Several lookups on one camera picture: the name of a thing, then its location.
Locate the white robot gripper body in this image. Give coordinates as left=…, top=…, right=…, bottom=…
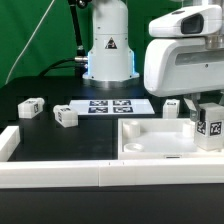
left=144, top=38, right=224, bottom=97

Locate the white fence wall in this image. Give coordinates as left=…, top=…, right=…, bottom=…
left=0, top=158, right=224, bottom=188
left=0, top=126, right=20, bottom=162

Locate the white left fence wall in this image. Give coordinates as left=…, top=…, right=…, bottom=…
left=0, top=126, right=20, bottom=162

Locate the white thin cable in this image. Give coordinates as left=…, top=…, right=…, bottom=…
left=4, top=0, right=56, bottom=85

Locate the green backdrop cloth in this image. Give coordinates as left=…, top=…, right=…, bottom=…
left=0, top=0, right=181, bottom=87

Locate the black cable bundle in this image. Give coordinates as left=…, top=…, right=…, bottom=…
left=38, top=0, right=90, bottom=78

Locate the white square tabletop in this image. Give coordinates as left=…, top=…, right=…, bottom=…
left=118, top=118, right=224, bottom=160

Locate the white front fence wall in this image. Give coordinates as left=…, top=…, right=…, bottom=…
left=0, top=158, right=224, bottom=188

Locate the white marker sheet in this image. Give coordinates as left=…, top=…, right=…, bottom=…
left=69, top=99, right=154, bottom=115

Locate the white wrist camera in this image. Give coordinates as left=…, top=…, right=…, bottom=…
left=149, top=5, right=222, bottom=38

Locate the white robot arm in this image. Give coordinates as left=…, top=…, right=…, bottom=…
left=83, top=0, right=224, bottom=120

